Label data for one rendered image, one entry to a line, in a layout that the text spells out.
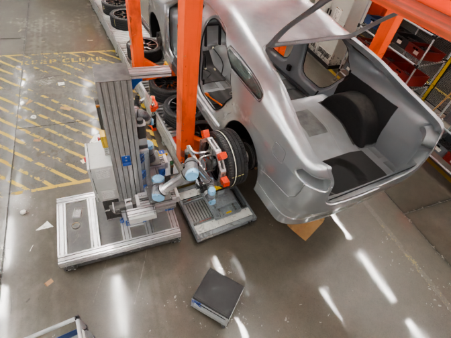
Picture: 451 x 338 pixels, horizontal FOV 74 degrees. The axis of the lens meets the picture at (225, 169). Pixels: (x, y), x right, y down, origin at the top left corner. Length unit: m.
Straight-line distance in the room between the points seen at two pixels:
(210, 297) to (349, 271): 1.79
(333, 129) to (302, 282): 1.89
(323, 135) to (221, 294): 2.19
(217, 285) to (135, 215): 1.05
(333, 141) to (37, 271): 3.63
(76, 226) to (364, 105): 3.63
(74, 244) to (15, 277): 0.64
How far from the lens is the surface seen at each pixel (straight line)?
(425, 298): 4.46
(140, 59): 5.05
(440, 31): 1.09
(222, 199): 3.83
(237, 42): 3.37
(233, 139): 3.19
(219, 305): 3.09
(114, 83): 2.39
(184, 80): 3.04
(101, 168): 2.84
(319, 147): 3.79
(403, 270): 4.48
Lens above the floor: 3.26
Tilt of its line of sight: 47 degrees down
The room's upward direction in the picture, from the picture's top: 11 degrees clockwise
